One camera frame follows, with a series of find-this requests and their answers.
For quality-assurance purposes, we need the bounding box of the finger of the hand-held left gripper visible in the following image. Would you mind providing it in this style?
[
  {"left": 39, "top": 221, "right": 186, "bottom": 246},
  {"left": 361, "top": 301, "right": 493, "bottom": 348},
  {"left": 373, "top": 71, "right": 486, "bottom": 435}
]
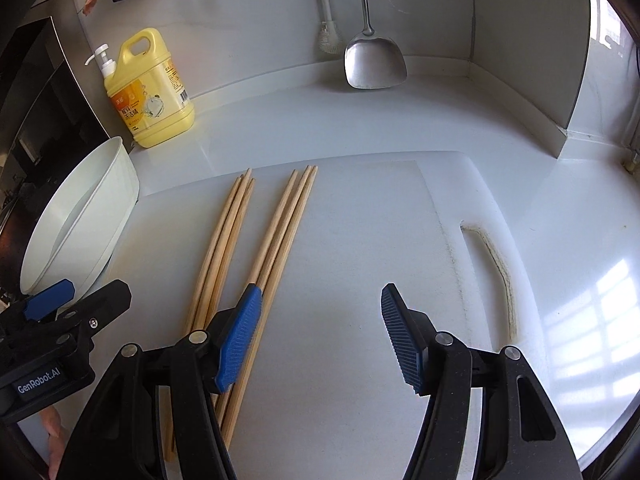
[
  {"left": 56, "top": 279, "right": 133, "bottom": 347},
  {"left": 22, "top": 279, "right": 77, "bottom": 322}
]

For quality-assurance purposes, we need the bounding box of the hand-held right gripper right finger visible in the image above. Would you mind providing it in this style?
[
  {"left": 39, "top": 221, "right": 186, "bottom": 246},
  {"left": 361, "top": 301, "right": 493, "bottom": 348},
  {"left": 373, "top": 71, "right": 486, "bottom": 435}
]
[{"left": 381, "top": 282, "right": 583, "bottom": 480}]

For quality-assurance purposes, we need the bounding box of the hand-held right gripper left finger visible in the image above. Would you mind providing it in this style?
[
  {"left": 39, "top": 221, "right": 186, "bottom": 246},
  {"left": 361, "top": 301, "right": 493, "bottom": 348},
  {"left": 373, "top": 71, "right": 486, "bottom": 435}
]
[{"left": 55, "top": 284, "right": 263, "bottom": 480}]

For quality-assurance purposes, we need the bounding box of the wooden chopstick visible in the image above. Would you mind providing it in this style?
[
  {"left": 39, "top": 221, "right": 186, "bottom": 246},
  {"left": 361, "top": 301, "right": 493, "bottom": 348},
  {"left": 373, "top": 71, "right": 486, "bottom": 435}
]
[
  {"left": 244, "top": 170, "right": 300, "bottom": 295},
  {"left": 192, "top": 168, "right": 252, "bottom": 333},
  {"left": 225, "top": 165, "right": 319, "bottom": 446},
  {"left": 205, "top": 178, "right": 257, "bottom": 328},
  {"left": 220, "top": 166, "right": 311, "bottom": 431},
  {"left": 165, "top": 175, "right": 246, "bottom": 463}
]

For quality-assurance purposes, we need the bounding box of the white round bowl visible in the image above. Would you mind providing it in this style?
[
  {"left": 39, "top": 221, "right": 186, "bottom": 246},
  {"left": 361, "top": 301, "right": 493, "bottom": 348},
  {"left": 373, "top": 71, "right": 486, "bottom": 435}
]
[{"left": 19, "top": 136, "right": 141, "bottom": 296}]

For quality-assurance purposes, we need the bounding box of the person's left hand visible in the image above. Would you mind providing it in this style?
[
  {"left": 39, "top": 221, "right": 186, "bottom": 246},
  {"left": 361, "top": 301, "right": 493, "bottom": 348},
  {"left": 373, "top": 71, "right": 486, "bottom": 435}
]
[{"left": 42, "top": 406, "right": 69, "bottom": 480}]

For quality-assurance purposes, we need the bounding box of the white plastic cutting board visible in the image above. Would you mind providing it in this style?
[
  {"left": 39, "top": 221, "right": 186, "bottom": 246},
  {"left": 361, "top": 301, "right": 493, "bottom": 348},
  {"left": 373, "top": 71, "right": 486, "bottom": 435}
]
[{"left": 95, "top": 150, "right": 551, "bottom": 480}]

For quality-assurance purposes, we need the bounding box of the yellow dish soap bottle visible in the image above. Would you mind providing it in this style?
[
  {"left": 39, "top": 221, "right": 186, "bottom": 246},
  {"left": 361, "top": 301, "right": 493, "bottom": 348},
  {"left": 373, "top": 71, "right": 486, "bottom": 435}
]
[{"left": 84, "top": 27, "right": 196, "bottom": 149}]

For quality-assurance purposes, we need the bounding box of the black range hood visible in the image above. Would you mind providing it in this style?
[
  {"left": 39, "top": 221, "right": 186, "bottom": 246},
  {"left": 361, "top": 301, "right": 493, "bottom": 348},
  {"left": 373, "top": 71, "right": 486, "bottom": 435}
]
[{"left": 0, "top": 15, "right": 113, "bottom": 196}]

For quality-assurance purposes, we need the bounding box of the stainless steel spatula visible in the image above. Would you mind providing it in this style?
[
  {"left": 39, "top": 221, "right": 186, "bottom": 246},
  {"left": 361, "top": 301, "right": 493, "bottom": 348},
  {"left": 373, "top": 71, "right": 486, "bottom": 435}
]
[{"left": 344, "top": 0, "right": 408, "bottom": 91}]

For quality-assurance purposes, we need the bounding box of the white bottle brush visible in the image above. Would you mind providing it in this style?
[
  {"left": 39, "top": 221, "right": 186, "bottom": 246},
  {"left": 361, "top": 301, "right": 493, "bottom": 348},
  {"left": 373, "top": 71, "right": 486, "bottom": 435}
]
[{"left": 312, "top": 0, "right": 343, "bottom": 56}]

